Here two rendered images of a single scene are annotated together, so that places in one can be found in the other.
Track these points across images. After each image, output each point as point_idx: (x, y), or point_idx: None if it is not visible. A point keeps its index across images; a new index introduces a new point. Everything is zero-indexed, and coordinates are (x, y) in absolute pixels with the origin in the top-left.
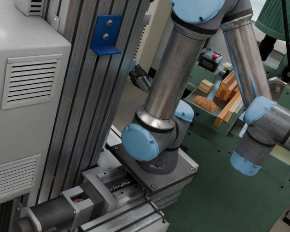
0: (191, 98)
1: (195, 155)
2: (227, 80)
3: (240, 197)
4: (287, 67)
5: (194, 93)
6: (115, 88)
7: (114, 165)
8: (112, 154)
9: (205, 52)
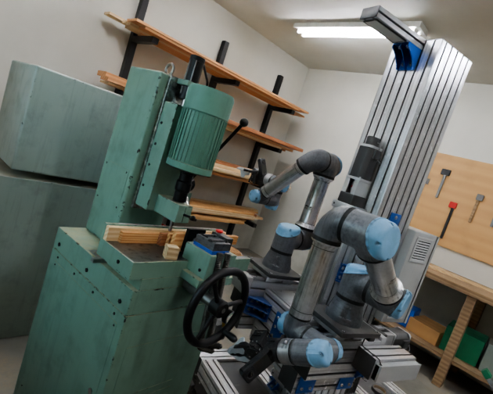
0: (242, 256)
1: None
2: (208, 233)
3: None
4: (194, 181)
5: (236, 257)
6: None
7: (291, 292)
8: (293, 297)
9: (222, 240)
